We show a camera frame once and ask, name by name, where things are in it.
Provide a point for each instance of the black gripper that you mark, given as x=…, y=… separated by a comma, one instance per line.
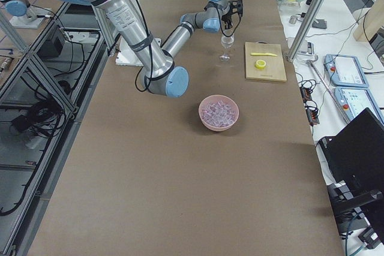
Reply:
x=227, y=16

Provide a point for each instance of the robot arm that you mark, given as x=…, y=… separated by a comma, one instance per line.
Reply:
x=24, y=15
x=159, y=74

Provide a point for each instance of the clear wine glass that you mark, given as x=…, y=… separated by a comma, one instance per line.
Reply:
x=227, y=43

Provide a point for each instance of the clear ice cubes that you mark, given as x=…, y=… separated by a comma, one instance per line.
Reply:
x=218, y=113

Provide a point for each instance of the yellow plastic knife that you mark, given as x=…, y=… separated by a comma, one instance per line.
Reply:
x=263, y=54

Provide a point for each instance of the yellow lemon half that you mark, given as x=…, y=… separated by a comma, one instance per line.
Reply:
x=260, y=64

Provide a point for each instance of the bamboo cutting board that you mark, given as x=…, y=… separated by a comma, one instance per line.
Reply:
x=275, y=69

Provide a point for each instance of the pink bowl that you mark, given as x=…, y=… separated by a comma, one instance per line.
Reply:
x=217, y=98

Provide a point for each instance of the metal cane rod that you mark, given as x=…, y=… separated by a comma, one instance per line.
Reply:
x=310, y=63

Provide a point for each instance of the upper blue teach pendant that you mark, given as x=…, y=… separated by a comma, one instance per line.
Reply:
x=345, y=70

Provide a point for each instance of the blue teach pendant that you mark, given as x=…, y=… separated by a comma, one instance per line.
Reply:
x=354, y=100
x=345, y=70

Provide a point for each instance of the lower blue teach pendant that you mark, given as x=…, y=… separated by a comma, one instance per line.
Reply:
x=354, y=100

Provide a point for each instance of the brown table mat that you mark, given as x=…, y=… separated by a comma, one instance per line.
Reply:
x=146, y=177

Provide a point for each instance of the black laptop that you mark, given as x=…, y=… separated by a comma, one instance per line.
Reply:
x=355, y=154

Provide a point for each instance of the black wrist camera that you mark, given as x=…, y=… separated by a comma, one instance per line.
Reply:
x=236, y=7

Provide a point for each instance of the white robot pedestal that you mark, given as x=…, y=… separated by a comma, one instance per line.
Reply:
x=126, y=57

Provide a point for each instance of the aluminium frame post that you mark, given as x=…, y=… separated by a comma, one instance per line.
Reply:
x=304, y=29

